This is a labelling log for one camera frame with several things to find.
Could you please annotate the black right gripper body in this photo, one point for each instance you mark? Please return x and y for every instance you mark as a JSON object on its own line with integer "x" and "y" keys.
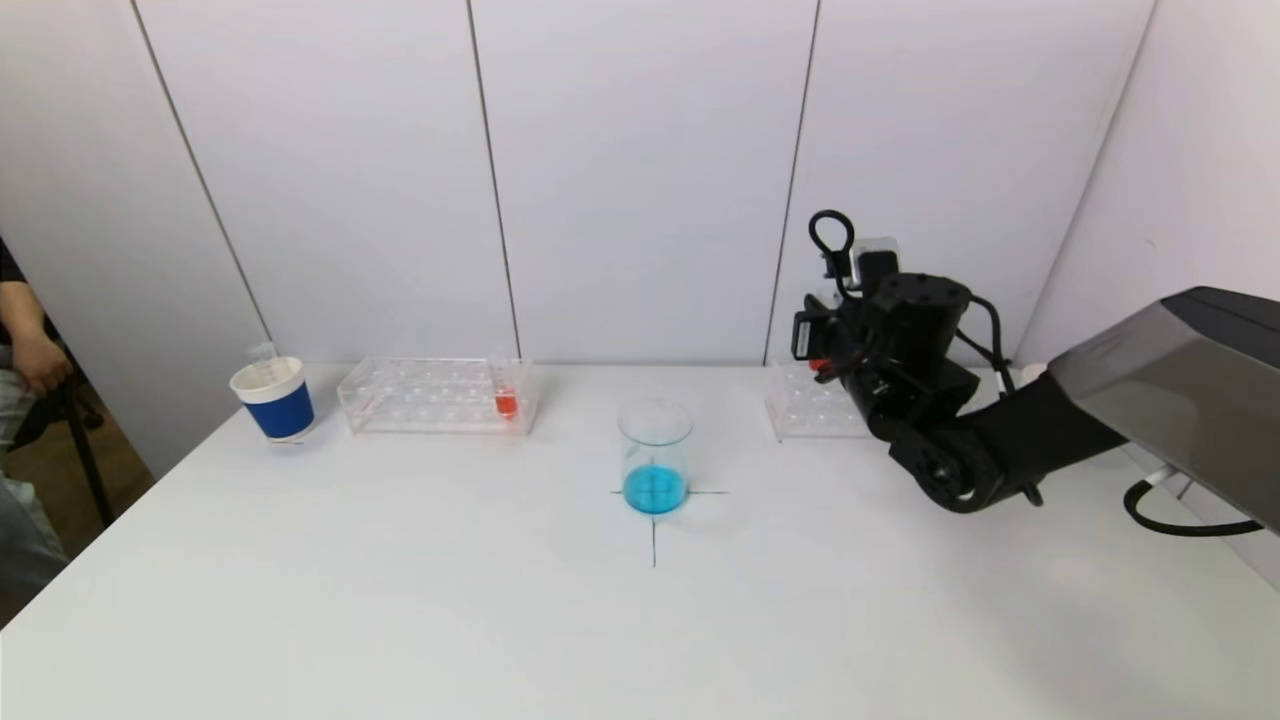
{"x": 803, "y": 338}

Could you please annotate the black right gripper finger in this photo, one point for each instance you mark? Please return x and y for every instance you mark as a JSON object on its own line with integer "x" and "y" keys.
{"x": 818, "y": 302}

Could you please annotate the test tube with blue pigment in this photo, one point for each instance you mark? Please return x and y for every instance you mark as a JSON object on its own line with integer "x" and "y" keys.
{"x": 263, "y": 360}

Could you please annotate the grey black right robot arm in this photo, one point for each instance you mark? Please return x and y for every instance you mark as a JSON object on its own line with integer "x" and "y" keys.
{"x": 1180, "y": 400}

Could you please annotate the clear acrylic test tube rack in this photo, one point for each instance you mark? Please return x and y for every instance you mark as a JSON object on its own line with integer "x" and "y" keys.
{"x": 430, "y": 400}
{"x": 805, "y": 410}

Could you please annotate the clear glass beaker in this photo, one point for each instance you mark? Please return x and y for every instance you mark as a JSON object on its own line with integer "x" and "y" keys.
{"x": 655, "y": 470}

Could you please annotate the blue white paper cup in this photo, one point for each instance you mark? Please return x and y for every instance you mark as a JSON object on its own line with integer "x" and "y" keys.
{"x": 1032, "y": 373}
{"x": 282, "y": 412}

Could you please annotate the black office chair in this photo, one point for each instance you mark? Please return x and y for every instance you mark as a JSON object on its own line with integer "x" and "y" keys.
{"x": 85, "y": 450}

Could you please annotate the seated person in dark clothes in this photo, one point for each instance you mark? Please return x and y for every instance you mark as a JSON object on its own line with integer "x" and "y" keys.
{"x": 40, "y": 360}

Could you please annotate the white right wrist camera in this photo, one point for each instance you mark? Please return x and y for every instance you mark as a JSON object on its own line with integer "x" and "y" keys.
{"x": 858, "y": 265}

